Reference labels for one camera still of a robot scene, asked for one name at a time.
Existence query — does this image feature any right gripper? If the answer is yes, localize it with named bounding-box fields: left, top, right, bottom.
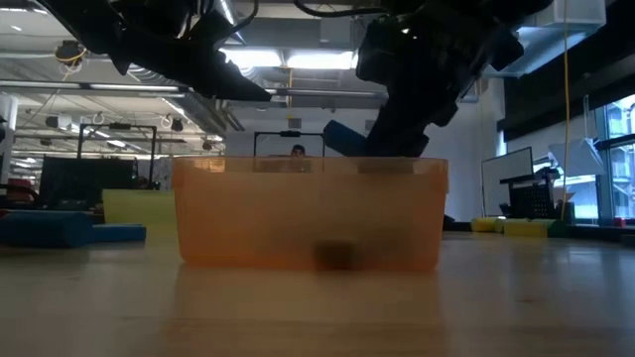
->
left=356, top=17, right=525, bottom=159

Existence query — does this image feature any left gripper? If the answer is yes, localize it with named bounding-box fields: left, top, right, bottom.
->
left=106, top=0, right=273, bottom=102

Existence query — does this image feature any yellow cylinder block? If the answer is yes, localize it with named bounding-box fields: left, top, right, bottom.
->
left=469, top=216, right=499, bottom=234

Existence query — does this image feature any ceiling light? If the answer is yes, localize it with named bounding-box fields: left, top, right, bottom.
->
left=219, top=48, right=284, bottom=69
left=285, top=50, right=355, bottom=70

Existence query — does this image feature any grey ceiling pipe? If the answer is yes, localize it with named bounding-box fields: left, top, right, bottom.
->
left=0, top=80, right=481, bottom=104

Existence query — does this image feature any orange plastic bin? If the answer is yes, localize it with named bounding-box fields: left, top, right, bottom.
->
left=172, top=156, right=450, bottom=274

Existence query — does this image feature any whiteboard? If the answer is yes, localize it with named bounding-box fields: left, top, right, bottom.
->
left=479, top=146, right=536, bottom=218

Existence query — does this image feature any grey ceiling box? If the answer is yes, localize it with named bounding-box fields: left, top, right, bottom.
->
left=318, top=14, right=355, bottom=46

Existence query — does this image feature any black perforated box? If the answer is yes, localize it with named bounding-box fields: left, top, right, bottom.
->
left=498, top=172, right=560, bottom=220

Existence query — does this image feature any yellow plastic bin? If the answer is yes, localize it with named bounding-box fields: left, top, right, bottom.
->
left=101, top=188, right=177, bottom=227

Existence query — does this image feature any black screen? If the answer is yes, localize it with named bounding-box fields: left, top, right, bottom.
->
left=38, top=155, right=139, bottom=210

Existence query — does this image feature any hanging cable reel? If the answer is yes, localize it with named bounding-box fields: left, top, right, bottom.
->
left=53, top=40, right=88, bottom=69

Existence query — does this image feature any yellow hanging cable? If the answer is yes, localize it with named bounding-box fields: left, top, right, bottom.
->
left=561, top=0, right=572, bottom=220

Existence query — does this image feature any rectangular metal air duct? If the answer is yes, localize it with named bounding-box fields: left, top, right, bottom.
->
left=475, top=0, right=607, bottom=79

